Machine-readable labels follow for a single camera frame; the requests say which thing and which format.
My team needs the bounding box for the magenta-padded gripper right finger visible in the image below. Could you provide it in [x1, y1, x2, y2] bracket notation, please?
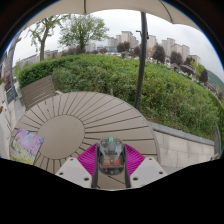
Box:
[123, 143, 168, 189]

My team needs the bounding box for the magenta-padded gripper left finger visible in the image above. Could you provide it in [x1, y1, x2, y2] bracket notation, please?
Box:
[54, 143, 100, 190]

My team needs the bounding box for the transparent computer mouse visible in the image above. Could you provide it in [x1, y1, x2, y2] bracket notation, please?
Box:
[97, 136, 127, 176]

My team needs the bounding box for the cherry blossom print mouse pad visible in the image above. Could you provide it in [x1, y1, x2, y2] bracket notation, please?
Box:
[9, 128, 45, 166]

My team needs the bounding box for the brown slatted chair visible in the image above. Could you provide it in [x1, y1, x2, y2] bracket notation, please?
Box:
[19, 75, 58, 111]

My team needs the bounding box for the green hedge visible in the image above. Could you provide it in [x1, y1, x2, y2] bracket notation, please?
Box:
[16, 53, 224, 141]

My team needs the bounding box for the tall grey sign pillar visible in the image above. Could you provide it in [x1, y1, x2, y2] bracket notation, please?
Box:
[3, 34, 22, 104]

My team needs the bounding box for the sparse-leaved tree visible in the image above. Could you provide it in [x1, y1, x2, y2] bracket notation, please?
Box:
[28, 13, 71, 63]

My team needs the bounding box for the group of apartment buildings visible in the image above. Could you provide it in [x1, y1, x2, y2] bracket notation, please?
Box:
[107, 30, 203, 66]

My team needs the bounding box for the round leafy tree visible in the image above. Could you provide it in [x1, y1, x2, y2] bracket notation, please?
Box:
[58, 13, 110, 55]

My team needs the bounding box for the beige patio umbrella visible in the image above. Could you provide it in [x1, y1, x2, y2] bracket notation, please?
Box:
[23, 0, 201, 110]

